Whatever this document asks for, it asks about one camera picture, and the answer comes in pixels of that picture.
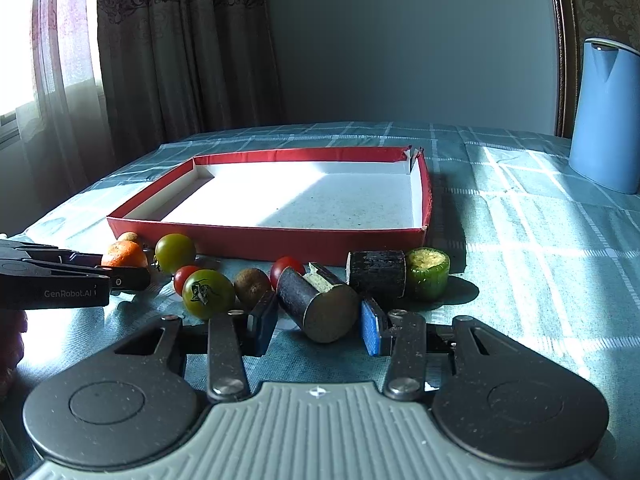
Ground dark wooden chair back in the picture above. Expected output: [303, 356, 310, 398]
[551, 0, 639, 139]

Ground green tomato with stem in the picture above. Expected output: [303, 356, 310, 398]
[182, 269, 235, 321]

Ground brown patterned curtain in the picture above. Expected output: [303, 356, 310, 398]
[96, 0, 284, 164]

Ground brown kiwi fruit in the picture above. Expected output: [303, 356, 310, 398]
[233, 268, 271, 309]

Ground sheer white curtain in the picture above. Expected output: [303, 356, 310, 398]
[0, 0, 117, 196]

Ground hand holding left gripper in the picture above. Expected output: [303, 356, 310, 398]
[0, 310, 28, 398]

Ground green cucumber piece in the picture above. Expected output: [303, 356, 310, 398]
[406, 247, 450, 301]

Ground small tan longan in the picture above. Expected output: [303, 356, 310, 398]
[117, 232, 141, 243]

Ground red shallow cardboard box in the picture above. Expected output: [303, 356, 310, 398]
[106, 146, 433, 266]

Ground red cherry tomato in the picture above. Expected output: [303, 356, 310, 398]
[269, 254, 307, 291]
[172, 264, 201, 296]

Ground orange tangerine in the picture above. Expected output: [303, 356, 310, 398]
[101, 240, 148, 268]

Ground blue kettle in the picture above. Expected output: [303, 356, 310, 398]
[568, 37, 640, 194]

